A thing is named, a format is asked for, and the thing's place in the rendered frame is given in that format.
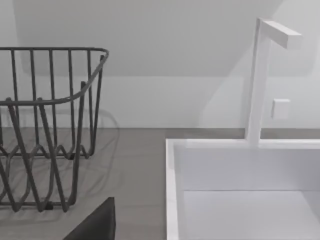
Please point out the white sink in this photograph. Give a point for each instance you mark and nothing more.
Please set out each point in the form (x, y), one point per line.
(240, 180)

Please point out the tall white tap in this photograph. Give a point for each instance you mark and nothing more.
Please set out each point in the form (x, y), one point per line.
(257, 82)

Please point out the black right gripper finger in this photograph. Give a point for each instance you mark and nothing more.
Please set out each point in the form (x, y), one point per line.
(100, 222)

